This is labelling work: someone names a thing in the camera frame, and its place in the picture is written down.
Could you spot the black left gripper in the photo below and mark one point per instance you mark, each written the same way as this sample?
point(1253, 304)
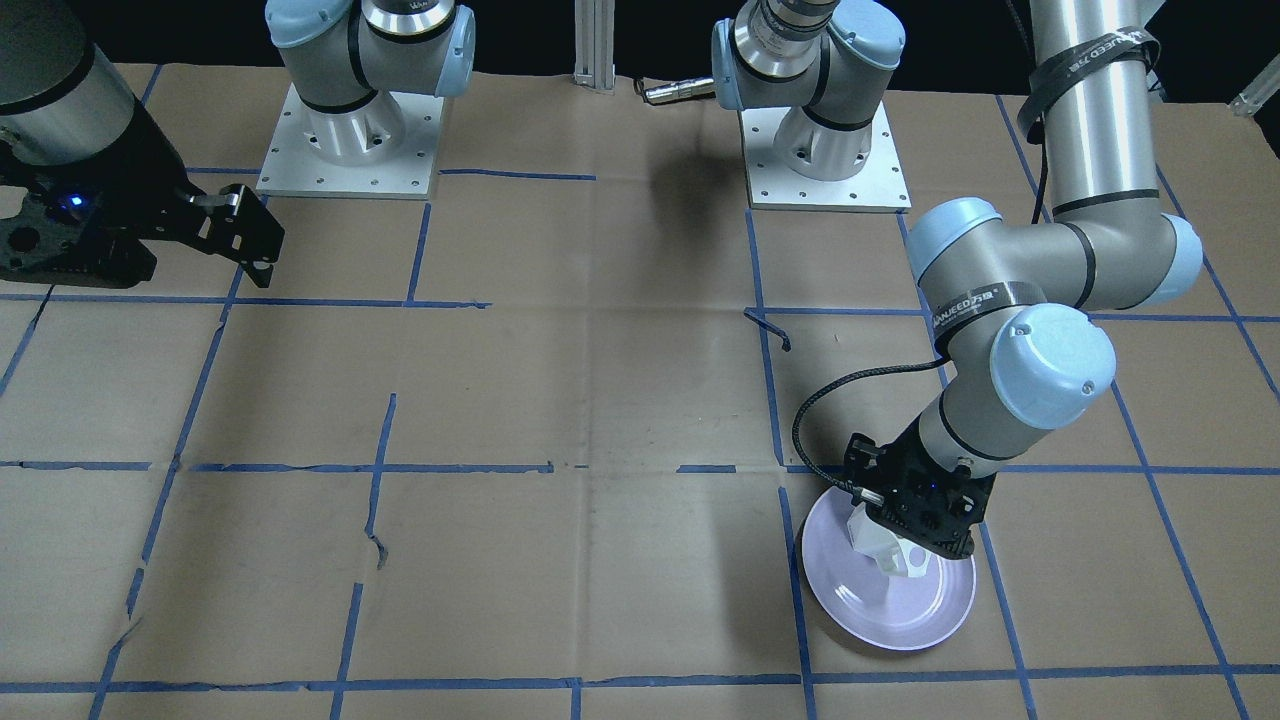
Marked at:
point(862, 462)

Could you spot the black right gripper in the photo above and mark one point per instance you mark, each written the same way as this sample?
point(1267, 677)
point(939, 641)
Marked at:
point(150, 160)

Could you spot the white angular cup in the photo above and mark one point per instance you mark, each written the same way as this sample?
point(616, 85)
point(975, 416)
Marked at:
point(894, 555)

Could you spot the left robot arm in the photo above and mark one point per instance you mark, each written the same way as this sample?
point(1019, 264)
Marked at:
point(1009, 303)

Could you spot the lilac plate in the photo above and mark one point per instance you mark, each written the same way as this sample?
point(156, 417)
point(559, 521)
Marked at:
point(894, 613)

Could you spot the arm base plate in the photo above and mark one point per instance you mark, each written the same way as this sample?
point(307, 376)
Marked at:
point(774, 183)
point(386, 150)

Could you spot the aluminium frame post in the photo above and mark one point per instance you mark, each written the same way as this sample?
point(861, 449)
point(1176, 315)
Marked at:
point(593, 29)

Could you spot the metal cable connector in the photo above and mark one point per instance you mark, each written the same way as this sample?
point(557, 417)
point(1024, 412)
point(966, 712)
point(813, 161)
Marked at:
point(672, 92)

